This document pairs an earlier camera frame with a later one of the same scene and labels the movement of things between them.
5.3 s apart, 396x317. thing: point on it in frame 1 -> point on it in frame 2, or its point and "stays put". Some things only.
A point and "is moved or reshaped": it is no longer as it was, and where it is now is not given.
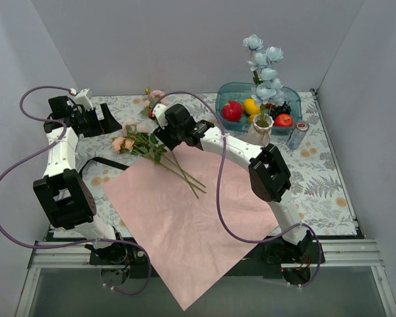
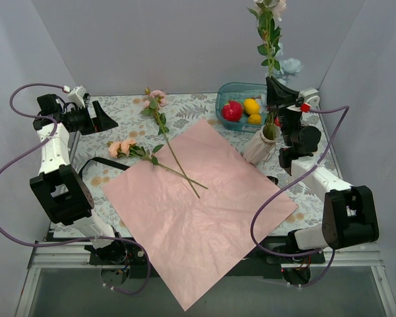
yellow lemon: x=249 y=106 stays put
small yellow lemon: x=251 y=118 stays put
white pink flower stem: x=147 y=143 -> x=269 y=13
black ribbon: x=105 y=162 stays put
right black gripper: x=165 y=136 -> x=284 y=106
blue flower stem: x=268 y=91 -> x=289 y=67
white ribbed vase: x=259 y=132 is moved or reshaped
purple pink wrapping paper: x=195 y=212 stays put
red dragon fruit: x=233 y=111 stays put
